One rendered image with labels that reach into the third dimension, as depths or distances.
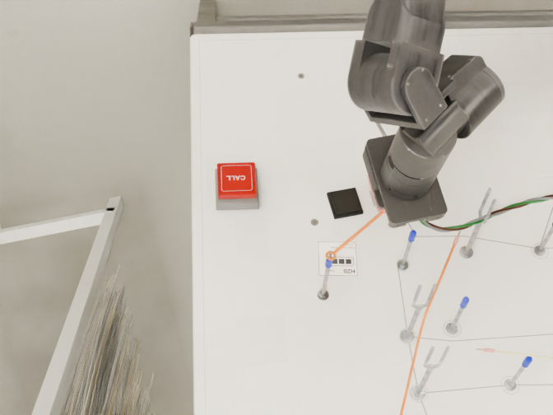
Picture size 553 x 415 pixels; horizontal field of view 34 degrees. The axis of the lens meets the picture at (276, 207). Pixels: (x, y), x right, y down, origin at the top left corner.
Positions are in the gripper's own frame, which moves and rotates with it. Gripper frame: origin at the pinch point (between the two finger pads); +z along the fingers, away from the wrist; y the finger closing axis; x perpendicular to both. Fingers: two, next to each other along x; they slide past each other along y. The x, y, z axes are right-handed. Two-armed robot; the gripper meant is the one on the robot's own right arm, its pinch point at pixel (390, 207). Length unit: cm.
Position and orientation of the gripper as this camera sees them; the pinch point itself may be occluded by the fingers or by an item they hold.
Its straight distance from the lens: 106.2
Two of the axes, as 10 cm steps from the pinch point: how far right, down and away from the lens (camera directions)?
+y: -2.3, -9.1, 3.5
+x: -9.7, 1.9, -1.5
